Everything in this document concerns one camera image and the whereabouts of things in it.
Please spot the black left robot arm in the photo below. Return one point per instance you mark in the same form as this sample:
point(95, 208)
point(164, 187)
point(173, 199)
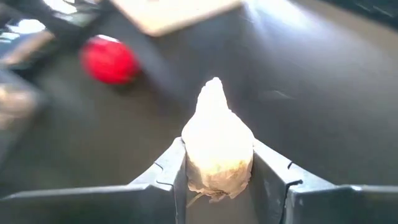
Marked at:
point(46, 18)

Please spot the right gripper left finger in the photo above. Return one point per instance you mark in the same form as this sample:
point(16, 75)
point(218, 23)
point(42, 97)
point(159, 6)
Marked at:
point(93, 205)

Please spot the black table mat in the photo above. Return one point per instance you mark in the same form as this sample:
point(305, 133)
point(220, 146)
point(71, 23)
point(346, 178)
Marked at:
point(311, 109)

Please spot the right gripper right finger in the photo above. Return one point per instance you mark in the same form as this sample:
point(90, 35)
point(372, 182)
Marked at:
point(326, 205)

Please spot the white garlic bulb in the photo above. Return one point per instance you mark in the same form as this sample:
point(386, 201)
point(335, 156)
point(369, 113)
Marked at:
point(217, 140)

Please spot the white plastic basket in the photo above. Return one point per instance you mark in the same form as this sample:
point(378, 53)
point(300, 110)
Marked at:
point(174, 15)

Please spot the red plastic tomato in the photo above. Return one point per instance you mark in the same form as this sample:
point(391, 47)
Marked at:
point(109, 59)

